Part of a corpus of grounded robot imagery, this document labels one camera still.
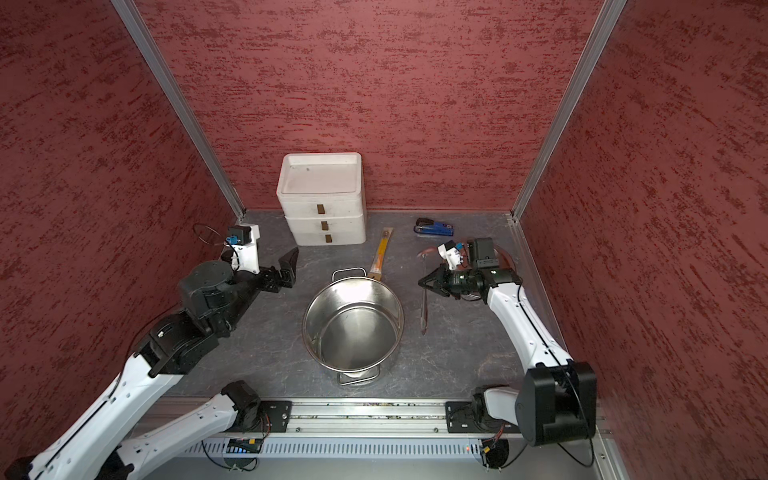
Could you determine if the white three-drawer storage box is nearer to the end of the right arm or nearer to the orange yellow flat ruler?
the orange yellow flat ruler

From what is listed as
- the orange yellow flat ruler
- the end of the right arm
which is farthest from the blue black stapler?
the end of the right arm

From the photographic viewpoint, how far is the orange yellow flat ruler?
1.03 meters

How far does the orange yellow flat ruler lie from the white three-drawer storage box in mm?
85

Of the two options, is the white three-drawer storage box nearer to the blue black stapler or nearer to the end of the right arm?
the blue black stapler

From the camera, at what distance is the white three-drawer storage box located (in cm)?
96

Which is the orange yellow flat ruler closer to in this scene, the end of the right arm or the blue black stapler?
the blue black stapler

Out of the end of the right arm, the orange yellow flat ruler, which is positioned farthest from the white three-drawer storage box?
the end of the right arm
